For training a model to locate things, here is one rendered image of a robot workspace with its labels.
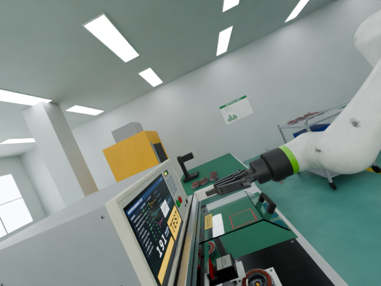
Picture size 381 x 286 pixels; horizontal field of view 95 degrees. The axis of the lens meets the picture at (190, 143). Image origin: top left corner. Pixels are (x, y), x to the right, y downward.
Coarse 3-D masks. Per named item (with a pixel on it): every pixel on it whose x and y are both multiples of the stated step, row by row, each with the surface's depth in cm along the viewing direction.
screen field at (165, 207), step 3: (168, 195) 52; (168, 198) 51; (171, 198) 54; (165, 201) 48; (168, 201) 50; (171, 201) 52; (162, 204) 45; (165, 204) 47; (168, 204) 49; (171, 204) 51; (162, 207) 44; (165, 207) 46; (168, 207) 48; (162, 210) 44; (165, 210) 45; (168, 210) 47; (165, 213) 44; (165, 216) 44
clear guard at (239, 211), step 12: (240, 192) 74; (216, 204) 73; (228, 204) 68; (240, 204) 64; (252, 204) 60; (264, 204) 64; (204, 216) 67; (216, 216) 63; (228, 216) 59; (240, 216) 56; (252, 216) 53; (264, 216) 52; (276, 216) 56; (204, 228) 59; (216, 228) 56; (228, 228) 53; (240, 228) 51; (288, 228) 50; (204, 240) 52
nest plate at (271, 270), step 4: (268, 268) 67; (272, 268) 66; (272, 272) 65; (272, 276) 63; (276, 276) 63; (240, 280) 67; (276, 280) 61; (240, 284) 66; (264, 284) 62; (276, 284) 60; (280, 284) 59
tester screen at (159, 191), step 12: (156, 192) 45; (168, 192) 53; (144, 204) 36; (156, 204) 42; (132, 216) 31; (144, 216) 34; (156, 216) 39; (168, 216) 46; (144, 228) 33; (156, 228) 37; (168, 228) 43; (144, 240) 31; (156, 240) 35; (168, 240) 40; (156, 264) 32; (168, 264) 36; (156, 276) 30
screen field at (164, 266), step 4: (172, 240) 42; (168, 244) 39; (172, 244) 41; (168, 248) 38; (168, 252) 38; (164, 256) 35; (168, 256) 37; (164, 260) 35; (164, 264) 34; (160, 268) 32; (164, 268) 34; (160, 272) 32; (164, 272) 33; (160, 276) 31; (160, 280) 31
